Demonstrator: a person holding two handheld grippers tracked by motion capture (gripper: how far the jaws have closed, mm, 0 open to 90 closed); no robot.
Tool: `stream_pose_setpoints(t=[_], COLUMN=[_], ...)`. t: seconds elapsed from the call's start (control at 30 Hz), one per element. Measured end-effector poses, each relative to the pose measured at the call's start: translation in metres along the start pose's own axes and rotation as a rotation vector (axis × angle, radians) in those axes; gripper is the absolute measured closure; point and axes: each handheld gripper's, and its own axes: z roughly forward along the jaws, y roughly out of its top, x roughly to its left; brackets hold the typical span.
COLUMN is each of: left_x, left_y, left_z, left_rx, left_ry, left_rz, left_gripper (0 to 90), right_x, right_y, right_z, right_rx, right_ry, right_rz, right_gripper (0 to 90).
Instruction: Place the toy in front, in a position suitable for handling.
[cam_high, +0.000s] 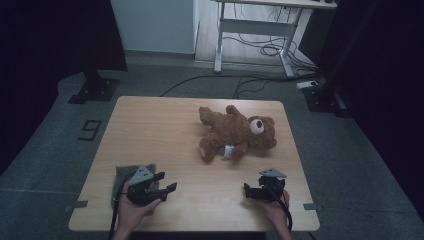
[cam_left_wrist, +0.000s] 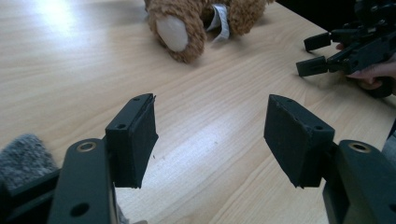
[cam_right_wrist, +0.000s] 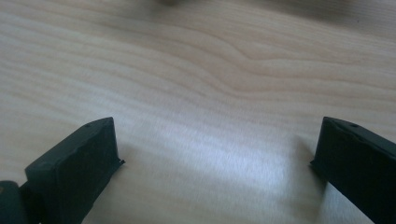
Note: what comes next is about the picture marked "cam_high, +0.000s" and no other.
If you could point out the person's left hand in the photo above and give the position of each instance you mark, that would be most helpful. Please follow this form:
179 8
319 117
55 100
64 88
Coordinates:
128 214

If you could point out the black stand base plate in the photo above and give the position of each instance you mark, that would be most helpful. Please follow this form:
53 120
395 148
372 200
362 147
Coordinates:
325 100
96 90

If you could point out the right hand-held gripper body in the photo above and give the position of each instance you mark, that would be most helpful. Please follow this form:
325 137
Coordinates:
273 186

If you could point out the dark curtain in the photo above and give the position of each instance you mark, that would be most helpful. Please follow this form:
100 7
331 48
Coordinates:
50 50
383 66

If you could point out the grey tape piece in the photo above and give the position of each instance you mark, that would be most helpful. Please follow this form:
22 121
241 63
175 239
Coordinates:
78 205
312 206

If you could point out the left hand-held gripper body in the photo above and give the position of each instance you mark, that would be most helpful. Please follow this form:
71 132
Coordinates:
141 186

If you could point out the person's right hand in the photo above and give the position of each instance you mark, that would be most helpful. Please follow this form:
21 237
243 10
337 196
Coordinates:
278 210

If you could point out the white metal frame desk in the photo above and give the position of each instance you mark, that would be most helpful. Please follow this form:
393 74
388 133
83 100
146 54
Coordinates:
256 27

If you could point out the white partition panel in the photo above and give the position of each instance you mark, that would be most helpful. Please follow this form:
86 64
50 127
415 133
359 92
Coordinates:
153 26

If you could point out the brown teddy bear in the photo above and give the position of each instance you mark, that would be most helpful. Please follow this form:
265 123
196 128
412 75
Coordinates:
233 133

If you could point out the white power strip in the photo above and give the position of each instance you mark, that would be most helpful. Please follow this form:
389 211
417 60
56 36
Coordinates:
307 84

